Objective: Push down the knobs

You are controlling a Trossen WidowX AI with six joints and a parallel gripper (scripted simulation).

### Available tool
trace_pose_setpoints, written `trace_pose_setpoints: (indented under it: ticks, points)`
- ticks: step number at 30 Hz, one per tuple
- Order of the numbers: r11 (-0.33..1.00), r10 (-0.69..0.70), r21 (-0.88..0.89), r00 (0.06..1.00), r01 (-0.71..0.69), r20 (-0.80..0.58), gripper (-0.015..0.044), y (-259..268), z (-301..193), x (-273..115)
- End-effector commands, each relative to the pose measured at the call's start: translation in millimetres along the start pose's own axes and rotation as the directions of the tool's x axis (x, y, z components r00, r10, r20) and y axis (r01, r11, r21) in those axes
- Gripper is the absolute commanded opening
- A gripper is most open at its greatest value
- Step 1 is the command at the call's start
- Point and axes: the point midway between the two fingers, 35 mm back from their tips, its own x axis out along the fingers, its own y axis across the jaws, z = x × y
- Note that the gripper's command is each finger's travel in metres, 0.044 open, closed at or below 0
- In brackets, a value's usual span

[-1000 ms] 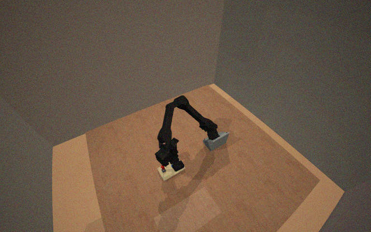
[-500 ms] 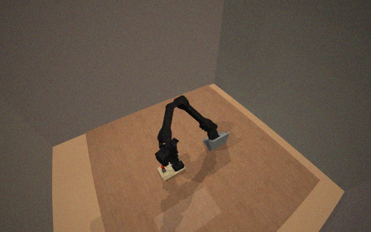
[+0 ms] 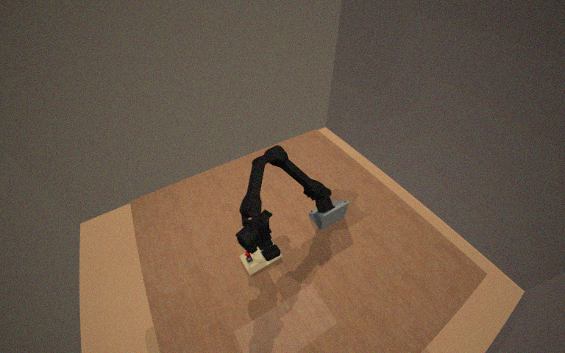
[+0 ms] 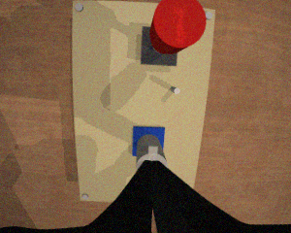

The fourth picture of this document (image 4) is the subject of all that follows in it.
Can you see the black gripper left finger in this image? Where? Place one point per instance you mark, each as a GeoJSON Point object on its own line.
{"type": "Point", "coordinates": [130, 212]}

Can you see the tan board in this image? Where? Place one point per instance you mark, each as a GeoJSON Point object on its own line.
{"type": "Point", "coordinates": [132, 106]}

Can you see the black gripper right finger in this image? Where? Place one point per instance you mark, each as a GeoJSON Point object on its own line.
{"type": "Point", "coordinates": [180, 209]}

